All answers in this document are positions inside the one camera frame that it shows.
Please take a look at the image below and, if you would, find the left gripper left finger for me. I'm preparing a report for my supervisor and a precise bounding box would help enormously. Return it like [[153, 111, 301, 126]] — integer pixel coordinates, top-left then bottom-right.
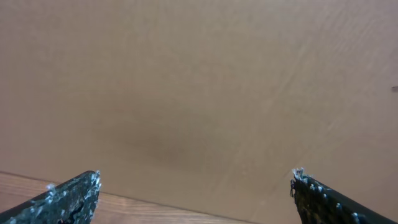
[[1, 170, 101, 224]]

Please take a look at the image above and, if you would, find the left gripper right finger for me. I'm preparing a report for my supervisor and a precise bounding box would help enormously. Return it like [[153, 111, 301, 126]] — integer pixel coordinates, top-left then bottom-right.
[[290, 168, 397, 224]]

